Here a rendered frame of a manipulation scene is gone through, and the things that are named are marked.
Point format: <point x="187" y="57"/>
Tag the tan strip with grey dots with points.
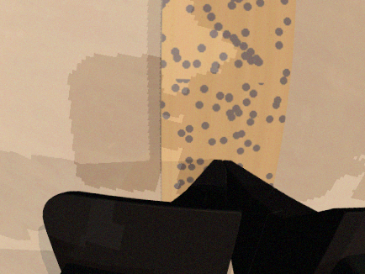
<point x="226" y="68"/>

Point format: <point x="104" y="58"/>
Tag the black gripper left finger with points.
<point x="193" y="234"/>

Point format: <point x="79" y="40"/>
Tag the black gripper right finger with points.
<point x="279" y="235"/>

